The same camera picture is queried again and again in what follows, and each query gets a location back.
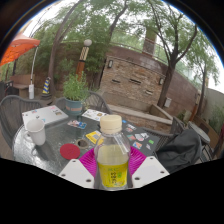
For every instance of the small round patio table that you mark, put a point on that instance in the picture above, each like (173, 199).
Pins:
(199, 130)

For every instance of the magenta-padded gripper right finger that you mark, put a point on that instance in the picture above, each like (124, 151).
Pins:
(148, 170)

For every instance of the black backpack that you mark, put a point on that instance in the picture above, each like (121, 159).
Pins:
(180, 150)

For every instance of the grey wall box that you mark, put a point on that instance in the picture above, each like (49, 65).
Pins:
(168, 102)

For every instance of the white sticker sheet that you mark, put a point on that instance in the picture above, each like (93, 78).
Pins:
(94, 115)

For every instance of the white ceramic mug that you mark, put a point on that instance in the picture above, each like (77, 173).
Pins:
(36, 133)

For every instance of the black wall lamp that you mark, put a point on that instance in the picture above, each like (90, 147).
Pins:
(161, 81)
(109, 64)

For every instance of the flat round red coaster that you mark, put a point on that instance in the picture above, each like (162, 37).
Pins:
(70, 151)

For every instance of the orange patio umbrella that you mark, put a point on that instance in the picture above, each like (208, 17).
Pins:
(18, 50)

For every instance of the white umbrella base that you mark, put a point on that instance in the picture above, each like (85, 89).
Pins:
(31, 91)

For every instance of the wooden lamp post with globe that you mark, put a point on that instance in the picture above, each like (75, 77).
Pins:
(81, 63)

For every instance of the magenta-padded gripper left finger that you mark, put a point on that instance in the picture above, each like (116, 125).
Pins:
(75, 171)

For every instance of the small colourful card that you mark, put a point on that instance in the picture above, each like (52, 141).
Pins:
(76, 124)

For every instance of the green plant in blue pot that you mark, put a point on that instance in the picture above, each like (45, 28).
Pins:
(75, 96)

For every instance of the yellow and blue striped cone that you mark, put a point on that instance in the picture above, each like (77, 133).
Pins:
(46, 87)

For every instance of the tree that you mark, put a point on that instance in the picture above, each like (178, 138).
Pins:
(53, 63)
(168, 83)

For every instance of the clear bottle with yellow label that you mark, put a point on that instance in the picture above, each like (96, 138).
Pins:
(112, 160)

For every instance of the silver laptop with stickers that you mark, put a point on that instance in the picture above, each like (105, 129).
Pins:
(43, 115)

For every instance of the wooden bench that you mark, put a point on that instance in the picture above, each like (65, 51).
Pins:
(21, 83)

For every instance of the yellow card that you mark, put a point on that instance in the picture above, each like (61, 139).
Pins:
(92, 136)

